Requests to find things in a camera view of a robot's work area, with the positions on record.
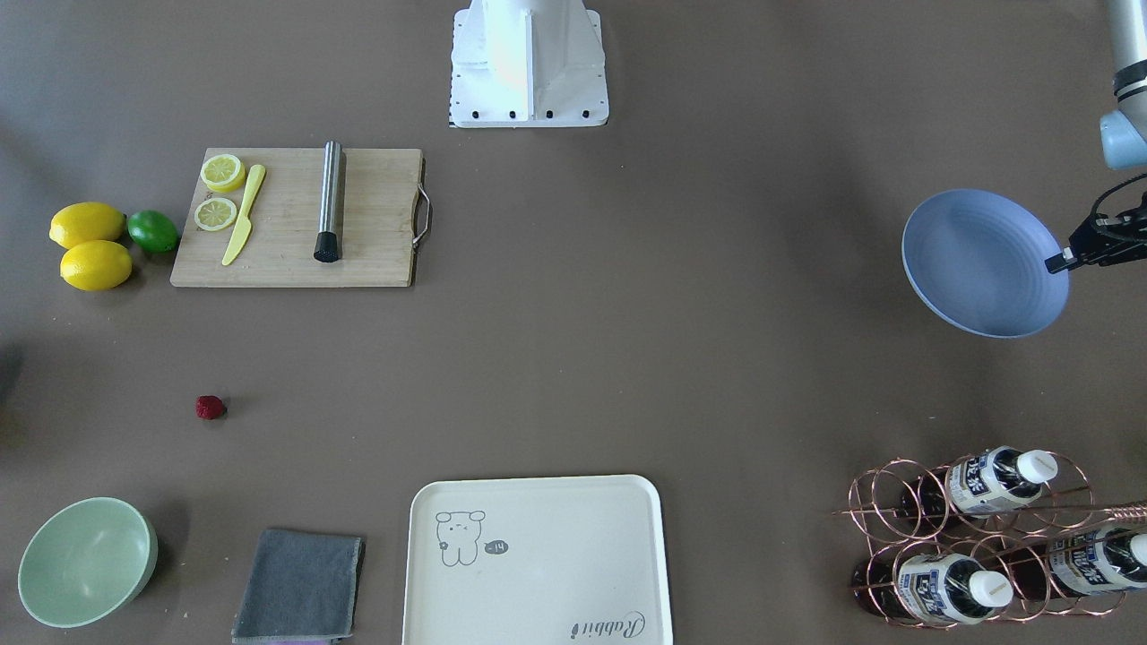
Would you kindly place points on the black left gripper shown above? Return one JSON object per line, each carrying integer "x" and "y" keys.
{"x": 1104, "y": 240}

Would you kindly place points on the blue round plate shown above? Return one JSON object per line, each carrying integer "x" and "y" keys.
{"x": 978, "y": 260}

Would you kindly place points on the red strawberry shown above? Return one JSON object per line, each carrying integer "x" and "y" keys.
{"x": 210, "y": 407}

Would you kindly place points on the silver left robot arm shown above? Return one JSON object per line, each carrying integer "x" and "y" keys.
{"x": 1123, "y": 131}

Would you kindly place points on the upper dark bottle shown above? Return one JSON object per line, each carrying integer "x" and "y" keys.
{"x": 974, "y": 488}

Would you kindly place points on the dark bottle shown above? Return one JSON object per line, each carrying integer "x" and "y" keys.
{"x": 974, "y": 488}
{"x": 1102, "y": 561}
{"x": 931, "y": 590}

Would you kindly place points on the lower dark bottle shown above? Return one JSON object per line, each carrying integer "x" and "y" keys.
{"x": 931, "y": 590}
{"x": 1102, "y": 561}

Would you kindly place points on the cream rabbit tray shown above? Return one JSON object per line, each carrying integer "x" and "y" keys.
{"x": 537, "y": 560}

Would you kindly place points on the steel cylinder black tip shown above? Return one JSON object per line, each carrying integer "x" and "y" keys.
{"x": 328, "y": 241}

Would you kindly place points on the yellow plastic knife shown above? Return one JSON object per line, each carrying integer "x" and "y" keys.
{"x": 243, "y": 226}

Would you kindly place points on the wooden cutting board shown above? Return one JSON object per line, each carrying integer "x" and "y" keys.
{"x": 377, "y": 226}

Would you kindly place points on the grey folded cloth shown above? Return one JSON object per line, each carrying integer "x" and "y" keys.
{"x": 302, "y": 587}

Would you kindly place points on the upper lemon slice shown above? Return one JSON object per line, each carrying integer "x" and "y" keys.
{"x": 223, "y": 173}

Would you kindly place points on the lemon slice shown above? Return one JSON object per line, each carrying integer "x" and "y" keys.
{"x": 223, "y": 173}
{"x": 215, "y": 214}

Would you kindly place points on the lower lemon slice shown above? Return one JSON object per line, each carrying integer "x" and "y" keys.
{"x": 215, "y": 214}

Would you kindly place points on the green lime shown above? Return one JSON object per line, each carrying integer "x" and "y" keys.
{"x": 154, "y": 232}

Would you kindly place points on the lower whole lemon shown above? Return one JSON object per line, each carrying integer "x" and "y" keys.
{"x": 96, "y": 265}

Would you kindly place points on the whole lemon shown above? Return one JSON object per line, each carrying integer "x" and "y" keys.
{"x": 84, "y": 222}
{"x": 96, "y": 265}

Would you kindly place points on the upper whole lemon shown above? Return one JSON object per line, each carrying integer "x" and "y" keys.
{"x": 84, "y": 222}

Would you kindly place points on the green bowl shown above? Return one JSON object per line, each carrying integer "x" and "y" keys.
{"x": 86, "y": 562}

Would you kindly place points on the copper wire bottle rack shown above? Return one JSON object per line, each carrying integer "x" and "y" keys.
{"x": 1067, "y": 505}

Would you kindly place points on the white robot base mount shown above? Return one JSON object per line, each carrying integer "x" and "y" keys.
{"x": 528, "y": 64}

